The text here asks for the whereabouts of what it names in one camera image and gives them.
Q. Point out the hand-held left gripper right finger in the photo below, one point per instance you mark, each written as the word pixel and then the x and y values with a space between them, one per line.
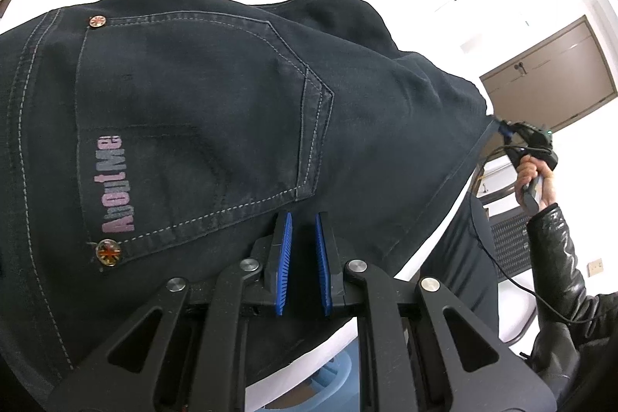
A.
pixel 323 267

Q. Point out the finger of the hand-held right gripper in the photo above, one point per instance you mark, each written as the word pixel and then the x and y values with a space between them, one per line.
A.
pixel 504 129

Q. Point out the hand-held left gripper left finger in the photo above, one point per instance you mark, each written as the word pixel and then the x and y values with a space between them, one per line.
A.
pixel 282 267

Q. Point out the dark navy denim pants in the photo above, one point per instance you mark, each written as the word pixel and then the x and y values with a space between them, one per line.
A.
pixel 203 112

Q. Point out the person's right hand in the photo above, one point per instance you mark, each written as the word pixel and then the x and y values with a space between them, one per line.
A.
pixel 526 173

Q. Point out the brown door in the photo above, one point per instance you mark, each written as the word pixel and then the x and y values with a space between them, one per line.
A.
pixel 550 74

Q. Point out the black mesh panel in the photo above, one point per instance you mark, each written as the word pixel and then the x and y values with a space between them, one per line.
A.
pixel 509 243

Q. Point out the light blue plastic bin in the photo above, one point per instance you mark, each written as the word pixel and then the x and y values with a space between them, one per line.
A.
pixel 338 380

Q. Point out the person's dark clothing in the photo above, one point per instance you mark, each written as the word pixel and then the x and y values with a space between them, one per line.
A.
pixel 458 262

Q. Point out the beige wall outlet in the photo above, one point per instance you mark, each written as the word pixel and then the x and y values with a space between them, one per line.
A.
pixel 595 266

